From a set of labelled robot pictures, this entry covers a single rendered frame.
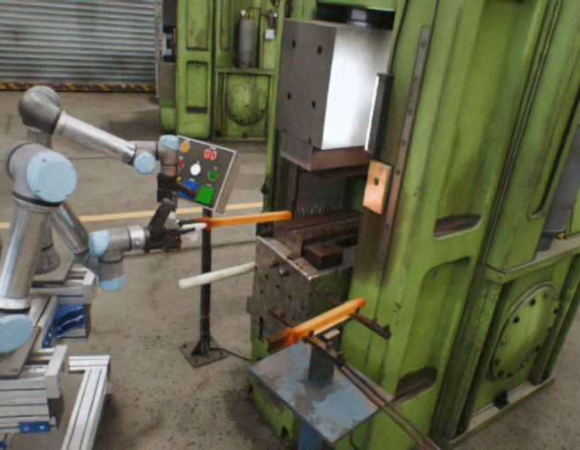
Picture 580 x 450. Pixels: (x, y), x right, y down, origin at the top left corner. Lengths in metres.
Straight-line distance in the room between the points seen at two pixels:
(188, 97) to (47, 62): 3.51
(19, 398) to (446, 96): 1.54
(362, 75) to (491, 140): 0.51
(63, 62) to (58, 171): 8.27
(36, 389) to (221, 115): 5.37
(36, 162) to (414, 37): 1.11
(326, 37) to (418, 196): 0.60
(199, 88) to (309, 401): 5.45
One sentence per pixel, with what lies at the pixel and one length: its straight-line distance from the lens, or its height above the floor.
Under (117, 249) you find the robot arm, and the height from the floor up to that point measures 1.11.
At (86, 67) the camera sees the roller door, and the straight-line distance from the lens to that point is 9.61.
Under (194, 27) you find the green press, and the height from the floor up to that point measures 1.39.
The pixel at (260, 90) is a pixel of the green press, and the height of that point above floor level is 0.69.
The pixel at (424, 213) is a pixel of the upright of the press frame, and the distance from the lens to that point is 1.67.
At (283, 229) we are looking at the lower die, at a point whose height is 0.98.
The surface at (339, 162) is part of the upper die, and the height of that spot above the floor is 1.29.
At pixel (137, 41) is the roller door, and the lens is 9.64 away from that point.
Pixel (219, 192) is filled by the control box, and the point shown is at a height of 1.03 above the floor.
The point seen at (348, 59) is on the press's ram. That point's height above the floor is 1.67.
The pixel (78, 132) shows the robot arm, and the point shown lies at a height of 1.35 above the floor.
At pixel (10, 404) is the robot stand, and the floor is 0.65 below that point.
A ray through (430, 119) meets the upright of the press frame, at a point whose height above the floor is 1.54.
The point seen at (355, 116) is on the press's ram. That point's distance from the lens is 1.80.
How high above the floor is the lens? 1.83
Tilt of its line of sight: 25 degrees down
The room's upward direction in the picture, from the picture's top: 6 degrees clockwise
